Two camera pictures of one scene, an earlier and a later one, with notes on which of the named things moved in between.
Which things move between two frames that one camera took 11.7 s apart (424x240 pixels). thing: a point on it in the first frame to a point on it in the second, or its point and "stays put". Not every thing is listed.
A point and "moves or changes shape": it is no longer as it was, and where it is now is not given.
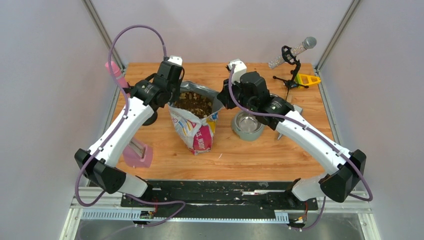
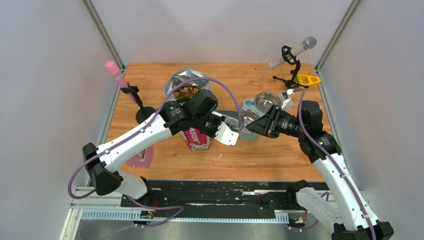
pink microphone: (117, 72) stays put
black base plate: (219, 199) stays put
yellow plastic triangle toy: (305, 80) stays put
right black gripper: (226, 95) to (267, 126)
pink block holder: (137, 155) stays put
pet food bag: (194, 114) moves or changes shape
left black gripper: (175, 95) to (212, 134)
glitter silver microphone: (309, 43) stays put
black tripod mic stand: (290, 58) stays put
